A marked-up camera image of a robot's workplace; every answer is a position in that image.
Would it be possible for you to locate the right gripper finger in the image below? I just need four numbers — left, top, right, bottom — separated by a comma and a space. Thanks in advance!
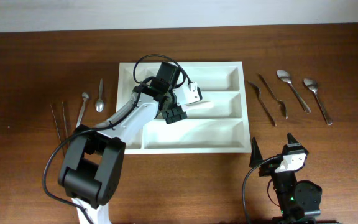
287, 133, 300, 145
249, 137, 263, 168

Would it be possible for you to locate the pink plastic knife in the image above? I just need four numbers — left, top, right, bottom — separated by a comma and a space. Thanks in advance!
182, 101, 214, 111

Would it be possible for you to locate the small steel teaspoon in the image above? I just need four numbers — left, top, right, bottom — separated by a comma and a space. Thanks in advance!
76, 92, 90, 127
95, 79, 104, 113

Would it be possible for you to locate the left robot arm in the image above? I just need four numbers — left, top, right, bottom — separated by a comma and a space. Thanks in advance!
58, 62, 203, 223

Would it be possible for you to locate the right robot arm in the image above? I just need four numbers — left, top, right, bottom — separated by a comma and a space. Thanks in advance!
250, 133, 323, 223

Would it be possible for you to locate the steel fork right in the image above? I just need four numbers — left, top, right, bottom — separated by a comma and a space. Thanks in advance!
258, 73, 288, 119

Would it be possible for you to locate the steel fork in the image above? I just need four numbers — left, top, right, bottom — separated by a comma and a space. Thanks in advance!
258, 73, 288, 119
247, 81, 277, 127

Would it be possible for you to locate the white plastic cutlery tray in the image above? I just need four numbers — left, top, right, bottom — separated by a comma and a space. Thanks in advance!
126, 62, 251, 154

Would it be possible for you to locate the large steel spoon right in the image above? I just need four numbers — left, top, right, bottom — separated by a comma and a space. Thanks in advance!
303, 78, 333, 126

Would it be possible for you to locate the large steel spoon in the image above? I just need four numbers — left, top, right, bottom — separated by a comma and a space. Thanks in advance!
277, 70, 311, 114
303, 78, 333, 126

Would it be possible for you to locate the steel fork left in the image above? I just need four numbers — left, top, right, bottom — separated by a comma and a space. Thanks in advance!
247, 81, 277, 127

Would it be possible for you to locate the large steel spoon left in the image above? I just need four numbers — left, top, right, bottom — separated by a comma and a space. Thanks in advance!
277, 70, 311, 114

